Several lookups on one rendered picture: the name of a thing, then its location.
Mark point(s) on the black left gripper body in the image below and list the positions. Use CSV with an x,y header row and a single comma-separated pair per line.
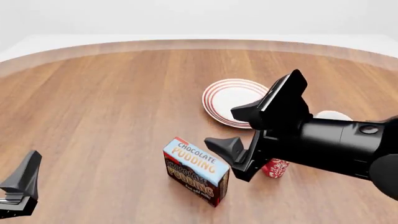
x,y
18,206

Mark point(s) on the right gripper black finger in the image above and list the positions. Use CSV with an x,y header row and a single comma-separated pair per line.
x,y
248,113
227,147

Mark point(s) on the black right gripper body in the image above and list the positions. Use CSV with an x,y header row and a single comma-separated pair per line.
x,y
253,163

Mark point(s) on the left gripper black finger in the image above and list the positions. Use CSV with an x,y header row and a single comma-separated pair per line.
x,y
26,177

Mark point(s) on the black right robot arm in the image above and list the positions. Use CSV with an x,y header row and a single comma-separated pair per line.
x,y
326,144

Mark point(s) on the white plate with red rings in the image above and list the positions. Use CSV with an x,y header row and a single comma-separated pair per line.
x,y
228,100

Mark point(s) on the chocolate pudding box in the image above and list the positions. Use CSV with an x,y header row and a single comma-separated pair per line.
x,y
194,168

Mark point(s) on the red patterned mug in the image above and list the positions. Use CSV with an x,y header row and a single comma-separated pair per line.
x,y
276,169

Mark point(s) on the white mug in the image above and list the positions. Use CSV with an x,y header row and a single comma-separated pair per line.
x,y
331,115

